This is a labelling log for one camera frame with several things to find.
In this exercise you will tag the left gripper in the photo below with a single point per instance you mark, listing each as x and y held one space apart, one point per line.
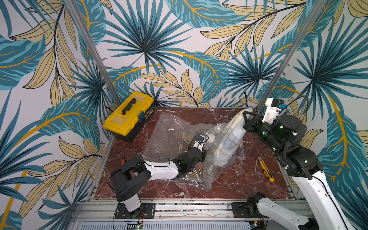
204 154

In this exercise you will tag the left aluminium corner post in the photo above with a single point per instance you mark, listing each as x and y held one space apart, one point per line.
78 19

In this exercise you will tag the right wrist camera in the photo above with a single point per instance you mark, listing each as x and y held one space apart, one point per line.
273 109

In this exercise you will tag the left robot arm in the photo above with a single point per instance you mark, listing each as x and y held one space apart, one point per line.
132 176

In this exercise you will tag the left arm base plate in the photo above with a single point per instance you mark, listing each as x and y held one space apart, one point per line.
145 211

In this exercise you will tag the white vacuum valve cap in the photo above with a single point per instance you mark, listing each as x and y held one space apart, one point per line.
211 138

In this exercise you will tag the aluminium corner post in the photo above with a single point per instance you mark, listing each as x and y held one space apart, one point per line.
291 51
78 19

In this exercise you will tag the aluminium front rail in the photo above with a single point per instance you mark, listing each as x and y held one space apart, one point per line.
172 214

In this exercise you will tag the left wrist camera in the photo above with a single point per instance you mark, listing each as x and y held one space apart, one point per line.
198 142

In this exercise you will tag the clear plastic vacuum bag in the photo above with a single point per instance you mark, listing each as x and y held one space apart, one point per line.
172 137

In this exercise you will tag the yellow black toolbox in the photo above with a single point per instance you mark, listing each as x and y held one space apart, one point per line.
128 119

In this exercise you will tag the right aluminium corner post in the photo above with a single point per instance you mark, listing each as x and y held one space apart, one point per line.
291 51

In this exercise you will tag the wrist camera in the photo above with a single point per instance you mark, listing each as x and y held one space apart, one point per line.
198 142
273 109

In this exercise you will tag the yellow utility knife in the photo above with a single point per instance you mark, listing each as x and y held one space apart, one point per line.
266 171

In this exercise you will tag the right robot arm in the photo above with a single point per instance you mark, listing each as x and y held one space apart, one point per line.
283 136

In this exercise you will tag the light plaid blanket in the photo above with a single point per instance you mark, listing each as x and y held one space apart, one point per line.
229 139

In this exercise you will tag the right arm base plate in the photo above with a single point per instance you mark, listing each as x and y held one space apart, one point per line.
245 210

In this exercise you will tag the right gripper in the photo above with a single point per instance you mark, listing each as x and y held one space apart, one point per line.
251 122

